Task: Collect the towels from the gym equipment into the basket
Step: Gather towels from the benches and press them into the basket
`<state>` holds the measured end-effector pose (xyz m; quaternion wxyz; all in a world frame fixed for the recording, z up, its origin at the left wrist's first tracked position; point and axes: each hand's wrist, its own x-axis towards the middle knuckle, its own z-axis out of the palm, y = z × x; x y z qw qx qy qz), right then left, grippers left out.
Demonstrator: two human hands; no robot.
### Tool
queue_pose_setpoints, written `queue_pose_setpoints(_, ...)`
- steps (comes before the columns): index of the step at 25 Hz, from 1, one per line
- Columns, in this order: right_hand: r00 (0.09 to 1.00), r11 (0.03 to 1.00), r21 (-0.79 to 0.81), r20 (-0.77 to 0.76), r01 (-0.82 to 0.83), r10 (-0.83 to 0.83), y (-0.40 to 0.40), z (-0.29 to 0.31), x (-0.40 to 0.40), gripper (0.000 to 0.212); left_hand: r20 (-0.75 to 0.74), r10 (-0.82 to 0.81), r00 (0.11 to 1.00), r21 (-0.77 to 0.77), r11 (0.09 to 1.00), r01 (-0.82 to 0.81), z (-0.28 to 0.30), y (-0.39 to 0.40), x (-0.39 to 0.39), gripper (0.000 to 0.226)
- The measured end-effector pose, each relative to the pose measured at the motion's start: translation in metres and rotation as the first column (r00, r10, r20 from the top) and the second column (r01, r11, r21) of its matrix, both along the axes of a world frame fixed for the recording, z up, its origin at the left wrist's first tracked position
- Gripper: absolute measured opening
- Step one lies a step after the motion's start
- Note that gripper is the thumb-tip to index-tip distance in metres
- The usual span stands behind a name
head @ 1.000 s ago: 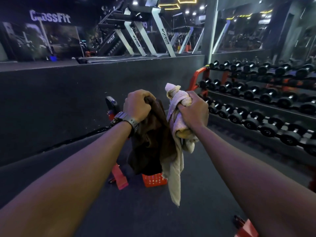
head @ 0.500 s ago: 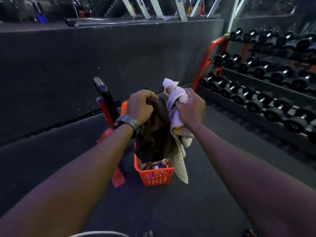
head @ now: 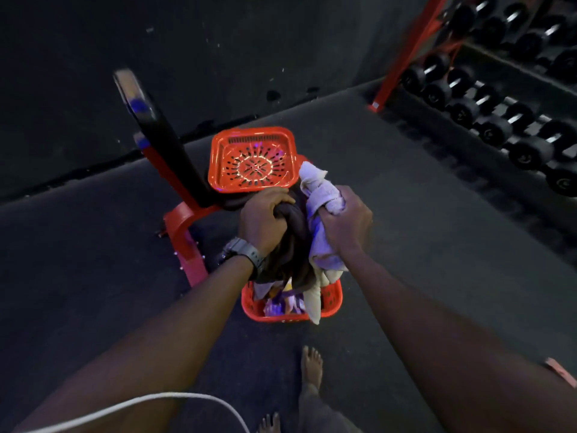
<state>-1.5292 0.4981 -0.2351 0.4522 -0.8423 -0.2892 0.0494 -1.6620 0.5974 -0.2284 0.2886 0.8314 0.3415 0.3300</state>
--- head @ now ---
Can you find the person's left forearm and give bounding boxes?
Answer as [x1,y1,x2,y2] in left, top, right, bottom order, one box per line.
[13,256,255,433]

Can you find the person's right hand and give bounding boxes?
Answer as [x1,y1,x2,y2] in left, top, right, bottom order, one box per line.
[317,185,374,262]

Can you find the person's foot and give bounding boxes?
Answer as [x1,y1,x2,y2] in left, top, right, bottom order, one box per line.
[301,345,325,393]
[257,412,281,433]

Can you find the black wristwatch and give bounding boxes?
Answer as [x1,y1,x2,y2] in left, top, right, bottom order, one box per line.
[219,236,267,280]

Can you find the white cable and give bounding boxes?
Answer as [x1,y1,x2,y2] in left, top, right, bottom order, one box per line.
[22,392,251,433]

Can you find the red black dumbbell rack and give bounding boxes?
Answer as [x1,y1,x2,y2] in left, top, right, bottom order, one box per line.
[367,0,577,239]

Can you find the person's right forearm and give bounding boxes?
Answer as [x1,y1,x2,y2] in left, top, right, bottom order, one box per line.
[340,247,577,433]

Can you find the person's left hand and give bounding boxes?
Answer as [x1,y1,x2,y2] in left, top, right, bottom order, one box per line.
[237,188,296,257]

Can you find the person's right foot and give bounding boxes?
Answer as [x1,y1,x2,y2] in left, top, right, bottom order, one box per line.
[301,345,325,393]

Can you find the red plastic chair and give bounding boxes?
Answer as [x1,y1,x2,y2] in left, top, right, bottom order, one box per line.
[207,126,299,194]

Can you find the dark brown towel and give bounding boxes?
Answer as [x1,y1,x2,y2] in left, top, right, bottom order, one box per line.
[257,189,316,293]

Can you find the black upright bench red frame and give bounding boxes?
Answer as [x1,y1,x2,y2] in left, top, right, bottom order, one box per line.
[112,69,226,288]

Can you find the person's left foot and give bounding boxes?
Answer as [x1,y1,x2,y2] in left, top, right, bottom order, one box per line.
[257,412,281,433]

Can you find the person's olive trousers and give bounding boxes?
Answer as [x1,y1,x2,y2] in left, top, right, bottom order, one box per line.
[295,385,364,433]

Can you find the red plastic basket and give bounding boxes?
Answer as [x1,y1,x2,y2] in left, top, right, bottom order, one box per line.
[240,279,344,324]

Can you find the plain white towel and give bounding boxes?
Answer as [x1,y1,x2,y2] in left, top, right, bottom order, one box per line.
[299,161,349,325]

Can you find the purple yellow striped towel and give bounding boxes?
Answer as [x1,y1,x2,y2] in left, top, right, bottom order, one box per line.
[263,288,307,317]

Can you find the set of black dumbbells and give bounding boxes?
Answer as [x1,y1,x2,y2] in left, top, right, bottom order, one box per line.
[400,0,577,198]

